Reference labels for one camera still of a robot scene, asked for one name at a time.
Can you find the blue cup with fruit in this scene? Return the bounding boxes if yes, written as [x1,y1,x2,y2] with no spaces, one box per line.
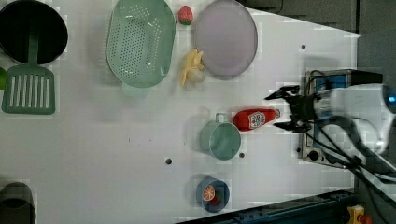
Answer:
[195,176,230,213]

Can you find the grey cylinder cup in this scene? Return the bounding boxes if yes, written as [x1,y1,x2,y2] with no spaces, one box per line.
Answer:
[0,182,36,224]

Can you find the yellow red emergency button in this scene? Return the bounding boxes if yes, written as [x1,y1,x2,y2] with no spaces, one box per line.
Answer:
[347,205,373,224]

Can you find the blue metal frame rail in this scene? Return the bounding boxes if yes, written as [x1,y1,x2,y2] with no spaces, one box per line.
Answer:
[177,190,357,224]

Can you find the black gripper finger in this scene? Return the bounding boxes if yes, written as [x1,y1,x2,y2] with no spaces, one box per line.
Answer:
[275,120,311,133]
[265,85,300,101]

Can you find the black toaster oven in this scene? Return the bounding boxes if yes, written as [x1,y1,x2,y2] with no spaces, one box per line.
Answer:
[298,69,383,169]

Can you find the green object at edge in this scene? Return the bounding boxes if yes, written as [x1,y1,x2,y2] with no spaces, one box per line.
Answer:
[0,67,7,90]

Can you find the red ketchup bottle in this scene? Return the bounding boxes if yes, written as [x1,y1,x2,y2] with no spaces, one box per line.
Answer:
[233,108,281,132]

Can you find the black round pot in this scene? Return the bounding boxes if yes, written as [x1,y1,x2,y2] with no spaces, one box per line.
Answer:
[0,0,68,64]

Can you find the yellow toy banana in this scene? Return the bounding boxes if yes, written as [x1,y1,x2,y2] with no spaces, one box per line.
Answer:
[179,49,205,87]

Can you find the orange slice toy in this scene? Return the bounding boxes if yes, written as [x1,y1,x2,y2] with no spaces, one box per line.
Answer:
[202,185,216,202]

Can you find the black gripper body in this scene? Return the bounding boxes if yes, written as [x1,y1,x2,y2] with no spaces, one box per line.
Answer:
[288,95,317,121]

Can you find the green slotted spatula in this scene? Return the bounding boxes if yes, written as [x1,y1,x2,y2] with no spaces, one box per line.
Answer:
[2,31,56,115]

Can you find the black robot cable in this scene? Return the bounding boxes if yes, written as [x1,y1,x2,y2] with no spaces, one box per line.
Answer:
[306,69,396,224]

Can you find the red toy strawberry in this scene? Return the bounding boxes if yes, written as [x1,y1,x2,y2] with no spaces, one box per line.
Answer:
[178,6,193,26]

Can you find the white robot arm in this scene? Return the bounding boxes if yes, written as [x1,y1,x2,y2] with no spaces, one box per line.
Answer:
[267,83,395,154]

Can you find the green mug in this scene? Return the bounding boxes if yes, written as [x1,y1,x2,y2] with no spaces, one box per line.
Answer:
[199,113,241,161]

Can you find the green perforated colander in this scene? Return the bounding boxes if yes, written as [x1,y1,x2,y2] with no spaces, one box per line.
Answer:
[106,0,177,88]

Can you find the lilac round plate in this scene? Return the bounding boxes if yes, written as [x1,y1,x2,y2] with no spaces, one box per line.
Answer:
[194,0,258,76]

